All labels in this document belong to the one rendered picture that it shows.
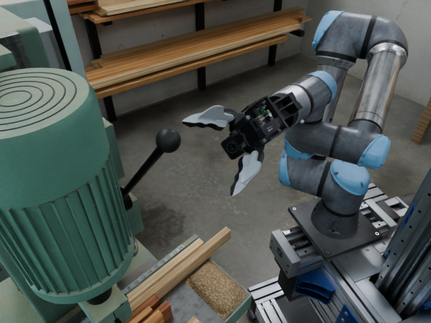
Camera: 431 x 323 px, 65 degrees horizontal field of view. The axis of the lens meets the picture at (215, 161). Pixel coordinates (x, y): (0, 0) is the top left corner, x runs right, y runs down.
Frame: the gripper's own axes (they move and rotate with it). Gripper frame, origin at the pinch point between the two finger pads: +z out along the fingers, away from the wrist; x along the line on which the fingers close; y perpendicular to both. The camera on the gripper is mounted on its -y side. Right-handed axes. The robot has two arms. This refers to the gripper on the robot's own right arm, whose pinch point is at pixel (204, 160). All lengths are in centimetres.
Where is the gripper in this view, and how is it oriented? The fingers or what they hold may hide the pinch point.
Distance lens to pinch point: 57.2
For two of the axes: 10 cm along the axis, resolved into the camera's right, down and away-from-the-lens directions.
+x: 5.6, 8.3, -0.3
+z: -7.1, 4.5, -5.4
